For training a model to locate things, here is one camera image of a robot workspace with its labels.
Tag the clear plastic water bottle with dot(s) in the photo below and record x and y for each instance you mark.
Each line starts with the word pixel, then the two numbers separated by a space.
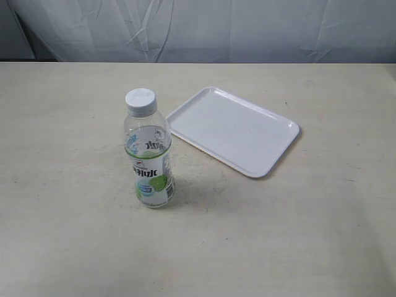
pixel 147 141

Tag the white rectangular plastic tray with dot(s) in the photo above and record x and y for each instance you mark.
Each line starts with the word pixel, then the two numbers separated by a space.
pixel 246 137

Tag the white backdrop curtain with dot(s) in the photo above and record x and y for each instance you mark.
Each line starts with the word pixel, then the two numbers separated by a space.
pixel 211 31

